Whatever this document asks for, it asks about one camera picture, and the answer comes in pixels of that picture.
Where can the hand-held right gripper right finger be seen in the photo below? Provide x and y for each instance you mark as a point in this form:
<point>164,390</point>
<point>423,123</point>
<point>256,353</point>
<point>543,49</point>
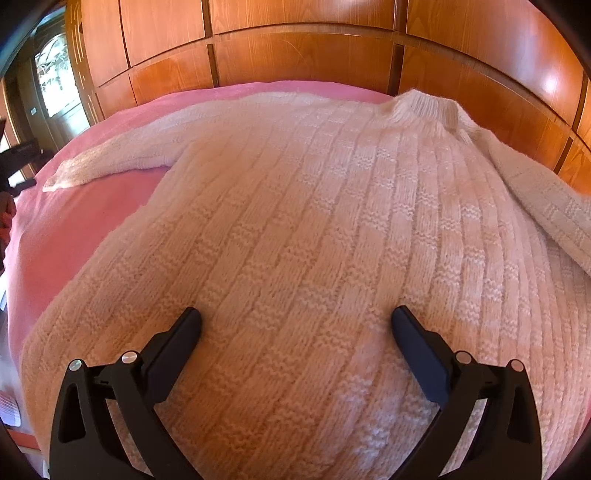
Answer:
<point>415,341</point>

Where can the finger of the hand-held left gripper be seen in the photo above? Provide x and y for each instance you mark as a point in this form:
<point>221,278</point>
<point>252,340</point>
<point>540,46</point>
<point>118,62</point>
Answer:
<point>21,184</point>
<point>23,151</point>

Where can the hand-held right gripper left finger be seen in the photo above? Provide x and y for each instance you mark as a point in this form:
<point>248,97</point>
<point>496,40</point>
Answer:
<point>178,339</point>

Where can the white knit sweater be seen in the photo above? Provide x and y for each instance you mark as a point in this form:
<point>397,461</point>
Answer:
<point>323,221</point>

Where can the person's left hand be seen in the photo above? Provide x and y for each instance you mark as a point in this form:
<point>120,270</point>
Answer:
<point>6,214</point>

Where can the pink bed blanket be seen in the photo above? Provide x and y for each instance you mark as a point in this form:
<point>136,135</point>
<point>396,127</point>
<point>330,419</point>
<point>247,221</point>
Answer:
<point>69,240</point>

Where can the wooden door with glass pane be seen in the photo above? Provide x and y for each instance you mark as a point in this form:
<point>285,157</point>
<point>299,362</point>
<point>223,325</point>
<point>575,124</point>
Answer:
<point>57,78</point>

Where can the wooden wardrobe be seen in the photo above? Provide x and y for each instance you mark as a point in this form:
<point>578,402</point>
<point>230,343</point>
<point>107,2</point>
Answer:
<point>300,60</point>

